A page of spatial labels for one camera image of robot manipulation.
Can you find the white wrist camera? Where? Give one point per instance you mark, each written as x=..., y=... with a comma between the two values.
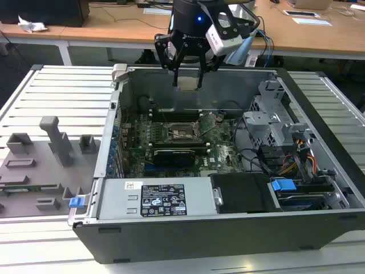
x=222, y=42

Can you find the grey laptop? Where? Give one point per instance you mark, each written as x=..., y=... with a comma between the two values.
x=309, y=3

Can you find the grey metal drive cage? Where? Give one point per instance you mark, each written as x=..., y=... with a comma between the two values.
x=262, y=125

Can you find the black box on desk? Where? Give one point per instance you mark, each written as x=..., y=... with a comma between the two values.
x=42, y=11

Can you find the black power adapter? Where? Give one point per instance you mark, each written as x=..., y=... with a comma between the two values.
x=145, y=4

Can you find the silver CPU plate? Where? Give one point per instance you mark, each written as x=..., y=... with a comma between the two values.
x=188, y=84

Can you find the green motherboard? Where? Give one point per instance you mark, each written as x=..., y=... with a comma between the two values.
x=219, y=154

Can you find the hard disk drive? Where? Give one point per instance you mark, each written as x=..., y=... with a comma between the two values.
x=302, y=201

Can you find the green RAM stick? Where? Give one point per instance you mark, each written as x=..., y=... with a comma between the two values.
x=34, y=187

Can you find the white paper sheet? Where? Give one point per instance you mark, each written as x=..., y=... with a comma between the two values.
x=312, y=21
x=158, y=11

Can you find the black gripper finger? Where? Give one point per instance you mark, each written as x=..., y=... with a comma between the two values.
x=166, y=61
x=202, y=68

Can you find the wooden desk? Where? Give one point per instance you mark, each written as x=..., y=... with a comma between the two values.
x=85, y=32

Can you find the grey parts rack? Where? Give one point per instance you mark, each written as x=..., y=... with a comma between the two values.
x=42, y=171

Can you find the round coin battery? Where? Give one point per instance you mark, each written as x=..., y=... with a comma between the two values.
x=219, y=116

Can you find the blue case latch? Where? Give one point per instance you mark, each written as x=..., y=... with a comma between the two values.
x=76, y=202

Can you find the black plastic shroud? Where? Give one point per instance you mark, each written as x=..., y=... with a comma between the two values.
x=239, y=194

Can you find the black graphics card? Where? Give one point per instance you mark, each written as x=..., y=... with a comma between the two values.
x=174, y=158

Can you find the blue expansion slot clip row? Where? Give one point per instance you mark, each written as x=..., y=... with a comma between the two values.
x=114, y=148

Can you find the CPU socket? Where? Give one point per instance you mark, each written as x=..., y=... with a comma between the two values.
x=179, y=132

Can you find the pale blue teach pendant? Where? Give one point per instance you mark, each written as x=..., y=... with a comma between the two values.
x=239, y=52

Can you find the black open PC case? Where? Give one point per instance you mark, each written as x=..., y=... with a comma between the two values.
x=199, y=242

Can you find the black RAM slot row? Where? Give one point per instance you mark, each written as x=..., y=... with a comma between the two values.
x=171, y=145
x=176, y=115

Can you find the grey power supply unit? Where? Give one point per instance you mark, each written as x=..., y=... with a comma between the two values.
x=117, y=199

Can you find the crumpled white paper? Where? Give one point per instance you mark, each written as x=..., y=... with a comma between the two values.
x=31, y=25

